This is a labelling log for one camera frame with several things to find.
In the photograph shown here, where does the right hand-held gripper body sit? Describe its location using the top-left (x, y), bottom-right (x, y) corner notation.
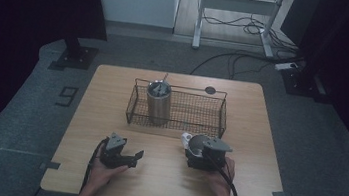
top-left (192, 135), bottom-right (235, 174)

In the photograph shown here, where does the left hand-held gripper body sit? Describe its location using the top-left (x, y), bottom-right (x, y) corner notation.
top-left (98, 130), bottom-right (136, 171)

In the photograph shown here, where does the dark wire mesh basket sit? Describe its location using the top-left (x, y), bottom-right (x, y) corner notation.
top-left (124, 76), bottom-right (232, 140)

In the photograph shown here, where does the stainless steel tumbler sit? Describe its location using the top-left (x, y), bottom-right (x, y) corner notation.
top-left (142, 78), bottom-right (176, 128)

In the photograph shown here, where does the person's left hand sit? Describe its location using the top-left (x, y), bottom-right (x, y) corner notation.
top-left (86, 153), bottom-right (131, 196)

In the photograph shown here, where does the person's right hand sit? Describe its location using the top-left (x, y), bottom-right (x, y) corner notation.
top-left (201, 153), bottom-right (239, 196)

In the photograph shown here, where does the metal straw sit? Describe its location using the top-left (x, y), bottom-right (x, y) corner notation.
top-left (160, 72), bottom-right (170, 89)

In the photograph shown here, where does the black stand base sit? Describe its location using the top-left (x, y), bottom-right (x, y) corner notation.
top-left (47, 34), bottom-right (101, 76)
top-left (277, 64), bottom-right (335, 105)

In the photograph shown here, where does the white power strip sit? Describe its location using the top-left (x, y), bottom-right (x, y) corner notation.
top-left (274, 59), bottom-right (300, 74)

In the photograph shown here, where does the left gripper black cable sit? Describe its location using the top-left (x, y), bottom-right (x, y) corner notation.
top-left (79, 135), bottom-right (110, 196)

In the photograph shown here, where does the long black floor cable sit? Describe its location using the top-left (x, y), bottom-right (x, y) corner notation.
top-left (188, 44), bottom-right (304, 89)

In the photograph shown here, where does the tangle of floor cables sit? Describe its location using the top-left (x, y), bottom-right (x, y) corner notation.
top-left (198, 10), bottom-right (303, 56)

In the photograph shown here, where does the white desk frame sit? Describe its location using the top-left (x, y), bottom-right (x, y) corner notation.
top-left (191, 0), bottom-right (287, 60)

